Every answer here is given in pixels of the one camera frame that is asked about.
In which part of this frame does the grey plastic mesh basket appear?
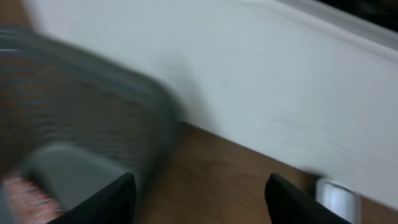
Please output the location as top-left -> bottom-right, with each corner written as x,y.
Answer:
1,27 -> 180,223

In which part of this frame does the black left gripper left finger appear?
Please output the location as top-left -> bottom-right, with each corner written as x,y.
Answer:
48,172 -> 137,224

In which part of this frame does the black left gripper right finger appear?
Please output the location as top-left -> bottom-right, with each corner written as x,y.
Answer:
264,173 -> 349,224

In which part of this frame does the orange red snack sachet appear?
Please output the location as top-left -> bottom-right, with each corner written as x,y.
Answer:
3,175 -> 64,224

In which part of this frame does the white barcode scanner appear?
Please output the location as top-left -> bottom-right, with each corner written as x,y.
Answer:
315,178 -> 361,224

